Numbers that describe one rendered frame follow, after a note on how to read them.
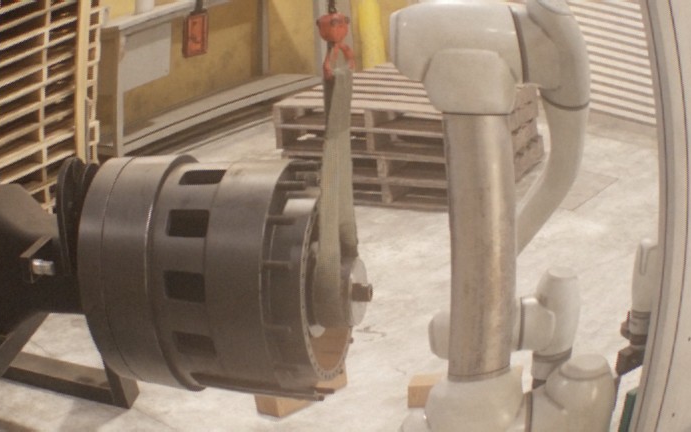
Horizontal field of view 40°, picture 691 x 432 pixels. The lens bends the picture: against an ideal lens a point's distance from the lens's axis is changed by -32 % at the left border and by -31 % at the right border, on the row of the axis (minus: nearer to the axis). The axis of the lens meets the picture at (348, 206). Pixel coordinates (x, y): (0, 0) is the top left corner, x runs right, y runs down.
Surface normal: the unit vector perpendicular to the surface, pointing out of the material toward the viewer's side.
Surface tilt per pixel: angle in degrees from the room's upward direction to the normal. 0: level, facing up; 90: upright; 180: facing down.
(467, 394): 44
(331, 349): 21
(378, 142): 90
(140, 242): 54
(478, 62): 86
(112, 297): 82
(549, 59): 108
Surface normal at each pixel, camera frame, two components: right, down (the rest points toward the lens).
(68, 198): 0.97, 0.00
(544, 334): -0.12, 0.38
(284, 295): -0.25, -0.02
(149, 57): 0.76, 0.13
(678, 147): 0.37, 0.23
